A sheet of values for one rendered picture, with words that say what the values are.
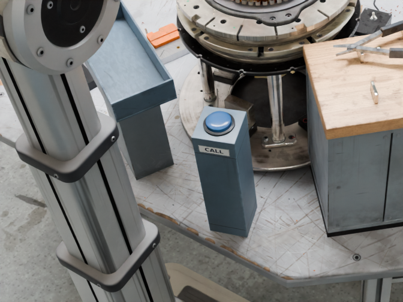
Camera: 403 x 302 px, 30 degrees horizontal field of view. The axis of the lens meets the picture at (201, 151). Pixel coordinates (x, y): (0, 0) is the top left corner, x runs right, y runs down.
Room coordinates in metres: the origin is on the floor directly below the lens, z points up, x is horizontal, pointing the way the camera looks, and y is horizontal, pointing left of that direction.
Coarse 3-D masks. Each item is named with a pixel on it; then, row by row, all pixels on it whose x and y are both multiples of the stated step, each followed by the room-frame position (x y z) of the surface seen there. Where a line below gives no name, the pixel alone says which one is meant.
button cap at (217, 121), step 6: (210, 114) 0.82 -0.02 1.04; (216, 114) 0.81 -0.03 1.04; (222, 114) 0.81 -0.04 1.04; (228, 114) 0.81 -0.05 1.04; (210, 120) 0.80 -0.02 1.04; (216, 120) 0.80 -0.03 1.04; (222, 120) 0.80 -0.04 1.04; (228, 120) 0.80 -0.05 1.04; (210, 126) 0.79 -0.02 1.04; (216, 126) 0.79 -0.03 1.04; (222, 126) 0.79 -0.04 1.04; (228, 126) 0.79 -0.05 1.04
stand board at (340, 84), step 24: (312, 48) 0.90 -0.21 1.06; (336, 48) 0.89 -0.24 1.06; (384, 48) 0.87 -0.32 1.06; (312, 72) 0.84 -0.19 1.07; (336, 72) 0.83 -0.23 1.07; (360, 72) 0.82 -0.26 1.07; (384, 72) 0.81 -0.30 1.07; (336, 96) 0.78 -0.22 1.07; (360, 96) 0.77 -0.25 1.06; (384, 96) 0.76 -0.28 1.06; (336, 120) 0.73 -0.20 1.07; (360, 120) 0.73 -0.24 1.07; (384, 120) 0.72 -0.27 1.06
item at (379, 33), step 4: (376, 32) 0.88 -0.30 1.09; (380, 32) 0.88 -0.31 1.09; (368, 36) 0.87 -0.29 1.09; (372, 36) 0.87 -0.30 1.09; (376, 36) 0.87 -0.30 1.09; (380, 36) 0.87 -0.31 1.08; (360, 40) 0.87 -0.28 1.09; (364, 40) 0.87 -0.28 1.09; (368, 40) 0.87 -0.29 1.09; (372, 40) 0.87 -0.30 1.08; (356, 44) 0.86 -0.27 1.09; (360, 44) 0.86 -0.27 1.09; (364, 44) 0.86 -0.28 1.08
